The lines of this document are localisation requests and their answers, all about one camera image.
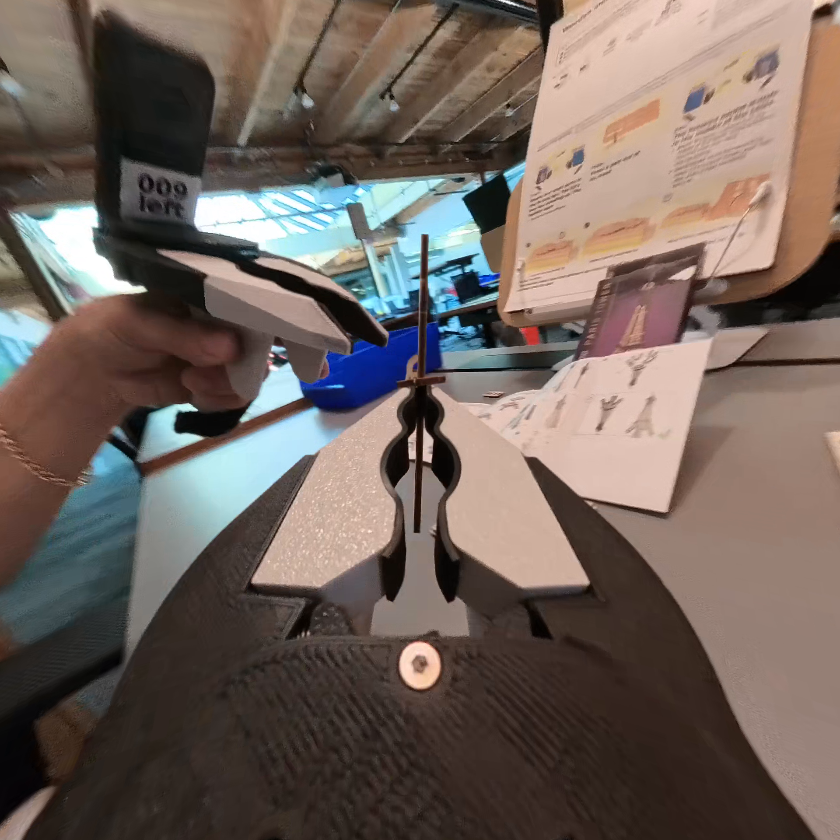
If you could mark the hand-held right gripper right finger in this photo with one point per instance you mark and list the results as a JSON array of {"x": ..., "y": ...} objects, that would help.
[{"x": 512, "y": 525}]

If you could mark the large wooden parts sheet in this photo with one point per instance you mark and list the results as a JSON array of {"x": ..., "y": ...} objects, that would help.
[{"x": 833, "y": 453}]

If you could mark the orange traffic cone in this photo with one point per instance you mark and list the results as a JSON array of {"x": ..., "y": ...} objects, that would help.
[{"x": 532, "y": 336}]

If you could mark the purple model kit box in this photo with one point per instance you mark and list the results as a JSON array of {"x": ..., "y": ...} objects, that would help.
[{"x": 643, "y": 315}]

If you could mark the blue plastic bin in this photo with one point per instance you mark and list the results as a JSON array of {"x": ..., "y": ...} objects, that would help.
[{"x": 367, "y": 374}]

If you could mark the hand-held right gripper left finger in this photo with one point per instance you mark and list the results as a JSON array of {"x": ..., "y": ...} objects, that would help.
[{"x": 328, "y": 525}]

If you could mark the black monitor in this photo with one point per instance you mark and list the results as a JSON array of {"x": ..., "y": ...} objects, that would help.
[{"x": 487, "y": 203}]

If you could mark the wooden tower spire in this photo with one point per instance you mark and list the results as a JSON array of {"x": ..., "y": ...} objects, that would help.
[{"x": 420, "y": 380}]

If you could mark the instruction booklet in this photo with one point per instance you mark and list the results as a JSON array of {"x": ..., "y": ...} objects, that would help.
[{"x": 623, "y": 446}]

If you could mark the person's printed t-shirt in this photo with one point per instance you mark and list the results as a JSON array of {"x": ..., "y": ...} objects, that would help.
[{"x": 26, "y": 817}]

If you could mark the ceiling projector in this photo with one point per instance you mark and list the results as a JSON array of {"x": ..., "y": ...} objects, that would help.
[{"x": 331, "y": 177}]

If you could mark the person's left hand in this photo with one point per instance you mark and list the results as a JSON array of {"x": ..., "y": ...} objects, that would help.
[{"x": 111, "y": 361}]

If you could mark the sign on pole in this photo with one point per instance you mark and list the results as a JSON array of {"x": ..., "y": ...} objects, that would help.
[{"x": 358, "y": 221}]

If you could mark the white board stand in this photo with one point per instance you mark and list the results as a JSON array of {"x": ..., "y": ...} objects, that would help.
[{"x": 735, "y": 348}]

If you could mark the task instruction sheet on stand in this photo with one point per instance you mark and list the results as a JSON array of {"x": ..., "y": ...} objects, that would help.
[{"x": 814, "y": 197}]

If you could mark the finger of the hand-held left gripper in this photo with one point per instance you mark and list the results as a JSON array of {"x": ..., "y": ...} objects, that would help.
[
  {"x": 275, "y": 308},
  {"x": 315, "y": 282}
]

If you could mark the grey desk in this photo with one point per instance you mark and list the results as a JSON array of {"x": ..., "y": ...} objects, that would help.
[{"x": 754, "y": 558}]

